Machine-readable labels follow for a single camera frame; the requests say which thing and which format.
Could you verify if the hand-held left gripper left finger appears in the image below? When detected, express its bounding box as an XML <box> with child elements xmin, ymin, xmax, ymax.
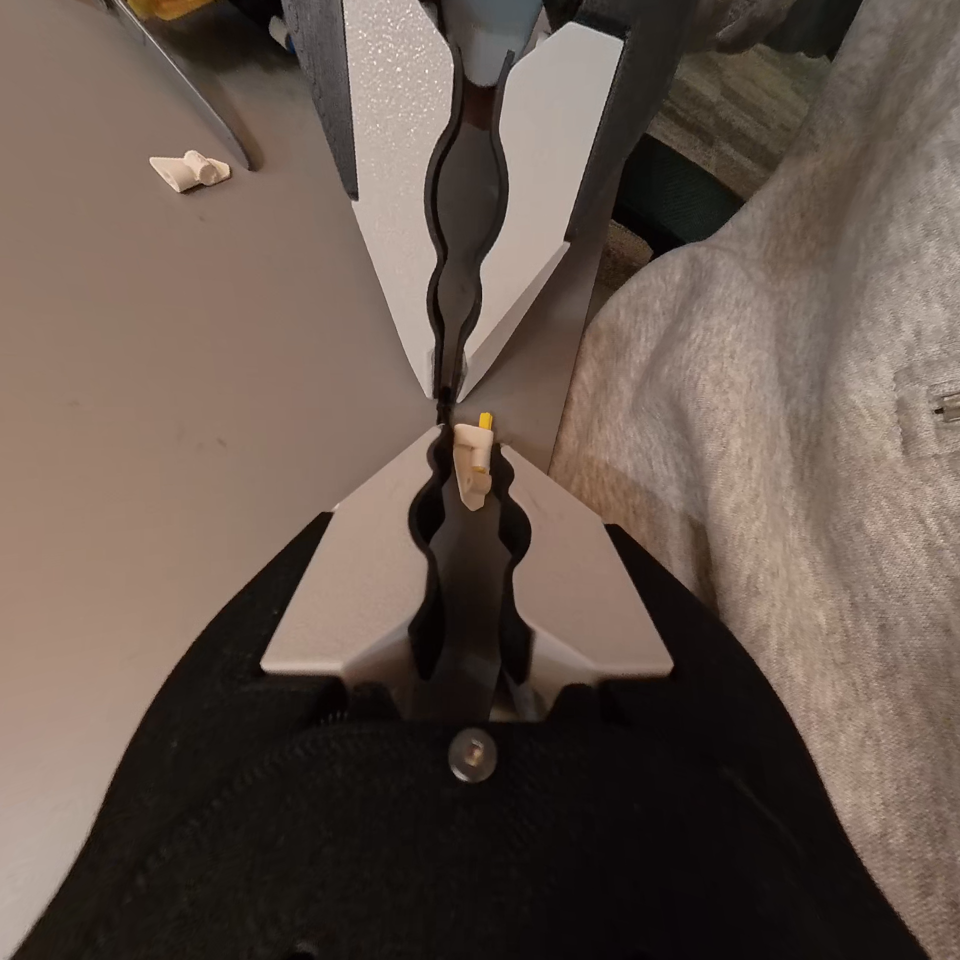
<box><xmin>260</xmin><ymin>423</ymin><xmax>451</xmax><ymax>714</ymax></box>

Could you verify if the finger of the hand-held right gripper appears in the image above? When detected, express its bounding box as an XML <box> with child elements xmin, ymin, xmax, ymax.
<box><xmin>450</xmin><ymin>21</ymin><xmax>627</xmax><ymax>402</ymax></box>
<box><xmin>341</xmin><ymin>0</ymin><xmax>459</xmax><ymax>400</ymax></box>

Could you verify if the person's grey zip hoodie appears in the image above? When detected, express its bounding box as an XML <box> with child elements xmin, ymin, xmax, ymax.
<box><xmin>551</xmin><ymin>0</ymin><xmax>960</xmax><ymax>960</ymax></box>

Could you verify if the lego helicopter model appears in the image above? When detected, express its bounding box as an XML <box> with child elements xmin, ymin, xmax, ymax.
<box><xmin>108</xmin><ymin>0</ymin><xmax>294</xmax><ymax>174</ymax></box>

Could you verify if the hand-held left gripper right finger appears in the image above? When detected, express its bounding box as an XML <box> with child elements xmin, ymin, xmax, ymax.
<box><xmin>491</xmin><ymin>442</ymin><xmax>674</xmax><ymax>717</ymax></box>

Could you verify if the white lego piece yellow pin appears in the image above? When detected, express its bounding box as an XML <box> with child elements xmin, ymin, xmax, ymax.
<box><xmin>452</xmin><ymin>408</ymin><xmax>498</xmax><ymax>513</ymax></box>

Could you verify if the white lego wedge piece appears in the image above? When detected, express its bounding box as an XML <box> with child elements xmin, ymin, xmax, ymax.
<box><xmin>150</xmin><ymin>150</ymin><xmax>232</xmax><ymax>198</ymax></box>

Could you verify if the dark green chair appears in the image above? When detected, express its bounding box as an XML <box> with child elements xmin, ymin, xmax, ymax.
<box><xmin>611</xmin><ymin>135</ymin><xmax>744</xmax><ymax>260</ymax></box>

